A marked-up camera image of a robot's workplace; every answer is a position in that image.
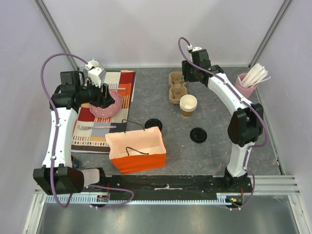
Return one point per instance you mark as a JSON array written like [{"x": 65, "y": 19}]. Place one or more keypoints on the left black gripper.
[{"x": 105, "y": 95}]

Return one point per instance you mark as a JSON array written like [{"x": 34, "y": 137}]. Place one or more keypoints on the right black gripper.
[{"x": 185, "y": 70}]

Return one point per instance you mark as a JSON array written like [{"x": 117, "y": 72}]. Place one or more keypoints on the brown cardboard cup carrier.
[{"x": 175, "y": 77}]

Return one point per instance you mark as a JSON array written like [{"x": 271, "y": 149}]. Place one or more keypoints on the black coffee cup lid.
[{"x": 153, "y": 122}]

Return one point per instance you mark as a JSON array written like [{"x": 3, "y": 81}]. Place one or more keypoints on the orange paper bag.
[{"x": 137, "y": 150}]

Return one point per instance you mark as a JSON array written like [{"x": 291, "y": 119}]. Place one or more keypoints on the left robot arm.
[{"x": 57, "y": 176}]

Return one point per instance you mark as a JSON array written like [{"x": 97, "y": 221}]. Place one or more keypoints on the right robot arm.
[{"x": 246, "y": 123}]

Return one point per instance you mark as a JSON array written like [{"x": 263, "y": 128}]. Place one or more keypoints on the pink polka dot plate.
[{"x": 111, "y": 110}]

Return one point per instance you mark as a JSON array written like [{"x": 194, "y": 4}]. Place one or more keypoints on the lower brown cup carrier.
[{"x": 175, "y": 94}]

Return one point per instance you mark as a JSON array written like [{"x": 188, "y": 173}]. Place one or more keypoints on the stack of paper cups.
[{"x": 188, "y": 103}]

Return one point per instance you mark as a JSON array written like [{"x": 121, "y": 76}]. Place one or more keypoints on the light blue mug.
[{"x": 91, "y": 65}]

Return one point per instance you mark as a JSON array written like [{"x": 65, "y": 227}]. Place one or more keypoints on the colourful patchwork placemat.
[{"x": 94, "y": 140}]

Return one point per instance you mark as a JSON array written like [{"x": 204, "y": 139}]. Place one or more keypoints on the stack of black lids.
[{"x": 198, "y": 135}]

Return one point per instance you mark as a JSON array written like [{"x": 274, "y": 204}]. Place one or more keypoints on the white paper straws bundle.
[{"x": 255, "y": 75}]

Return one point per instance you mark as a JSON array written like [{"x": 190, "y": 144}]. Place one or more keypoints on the dark blue mug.
[{"x": 75, "y": 162}]

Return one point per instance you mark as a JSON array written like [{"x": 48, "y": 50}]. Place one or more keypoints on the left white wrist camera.
[{"x": 96, "y": 75}]

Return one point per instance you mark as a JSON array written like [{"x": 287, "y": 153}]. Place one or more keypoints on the pink handled fork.
[{"x": 86, "y": 128}]

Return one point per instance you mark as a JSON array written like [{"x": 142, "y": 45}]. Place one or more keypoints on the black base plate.
[{"x": 170, "y": 187}]

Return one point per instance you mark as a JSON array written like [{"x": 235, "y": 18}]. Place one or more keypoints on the slotted cable duct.
[{"x": 94, "y": 199}]

